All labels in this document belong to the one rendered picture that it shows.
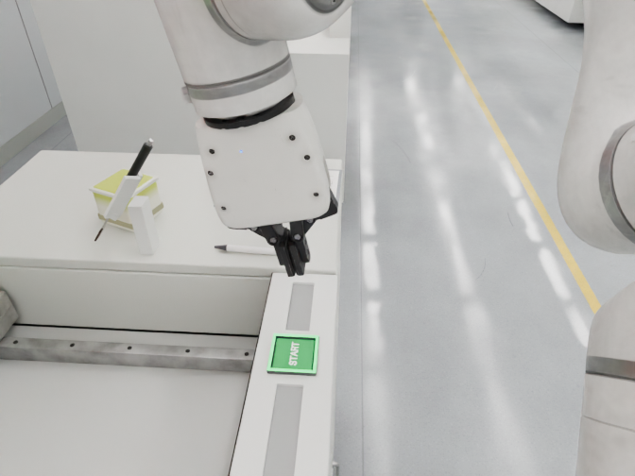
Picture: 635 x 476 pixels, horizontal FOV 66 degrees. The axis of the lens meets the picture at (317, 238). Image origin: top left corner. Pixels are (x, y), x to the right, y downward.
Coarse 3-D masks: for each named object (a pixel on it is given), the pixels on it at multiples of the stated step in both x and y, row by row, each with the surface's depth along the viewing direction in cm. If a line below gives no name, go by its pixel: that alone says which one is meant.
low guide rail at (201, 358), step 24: (24, 360) 74; (48, 360) 74; (72, 360) 73; (96, 360) 73; (120, 360) 72; (144, 360) 72; (168, 360) 72; (192, 360) 71; (216, 360) 71; (240, 360) 71
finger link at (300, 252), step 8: (304, 224) 45; (312, 224) 45; (304, 232) 45; (304, 240) 47; (288, 248) 46; (296, 248) 46; (304, 248) 47; (296, 256) 46; (304, 256) 47; (296, 264) 47; (304, 264) 49; (296, 272) 48
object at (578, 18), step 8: (536, 0) 664; (544, 0) 634; (552, 0) 610; (560, 0) 585; (568, 0) 565; (576, 0) 549; (552, 8) 609; (560, 8) 585; (568, 8) 564; (576, 8) 554; (560, 16) 584; (568, 16) 563; (576, 16) 559
